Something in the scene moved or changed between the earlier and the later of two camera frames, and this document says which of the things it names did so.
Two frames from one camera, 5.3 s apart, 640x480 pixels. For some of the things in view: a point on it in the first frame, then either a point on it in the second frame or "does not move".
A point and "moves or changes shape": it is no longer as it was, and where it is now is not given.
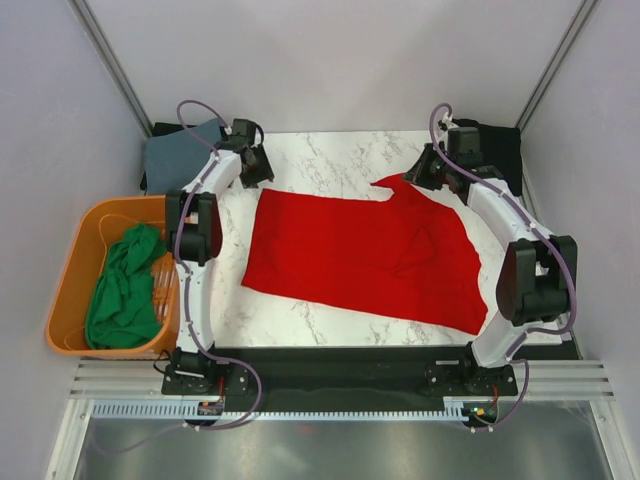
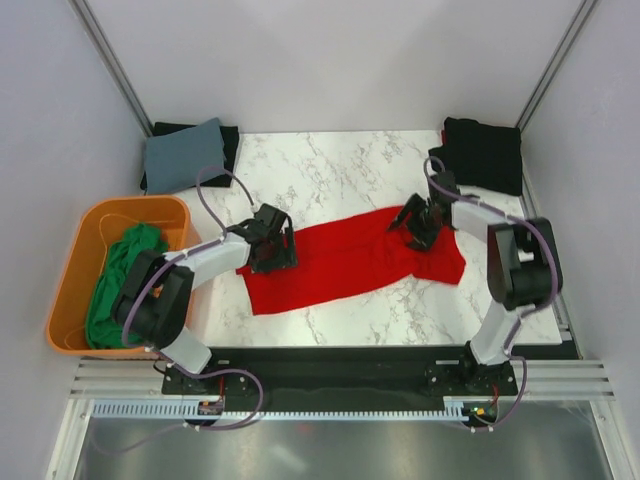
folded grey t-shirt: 176,159 does not move
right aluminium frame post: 584,13 does not move
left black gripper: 265,173 to 287,260
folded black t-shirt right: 501,148 does not move
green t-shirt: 123,309 does not move
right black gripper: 418,174 to 422,240
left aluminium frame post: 107,57 does not move
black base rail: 428,373 does not move
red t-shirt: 407,255 moves or changes shape
